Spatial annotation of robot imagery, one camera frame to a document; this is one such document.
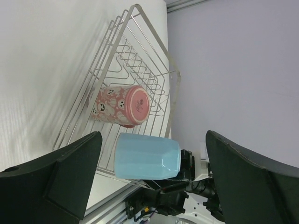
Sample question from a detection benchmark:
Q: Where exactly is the aluminium mounting rail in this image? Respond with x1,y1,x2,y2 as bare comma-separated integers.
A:
79,185,140,224

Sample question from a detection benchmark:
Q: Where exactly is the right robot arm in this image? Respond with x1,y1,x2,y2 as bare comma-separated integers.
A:
141,150,225,224

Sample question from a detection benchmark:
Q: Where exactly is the wire dish rack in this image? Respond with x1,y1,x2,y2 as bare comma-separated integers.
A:
53,4,181,178

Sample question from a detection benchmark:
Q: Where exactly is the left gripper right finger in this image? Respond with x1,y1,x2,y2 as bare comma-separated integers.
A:
206,131,299,224

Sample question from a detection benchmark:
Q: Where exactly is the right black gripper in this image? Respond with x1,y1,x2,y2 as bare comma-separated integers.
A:
140,149,220,217

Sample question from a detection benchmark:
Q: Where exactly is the pink patterned mug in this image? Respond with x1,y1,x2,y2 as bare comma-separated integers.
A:
91,85,150,128

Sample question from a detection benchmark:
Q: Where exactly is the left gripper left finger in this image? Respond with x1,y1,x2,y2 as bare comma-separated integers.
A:
0,131,102,224

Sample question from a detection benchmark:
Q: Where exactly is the light blue mug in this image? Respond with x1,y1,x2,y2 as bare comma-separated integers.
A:
114,133,181,180

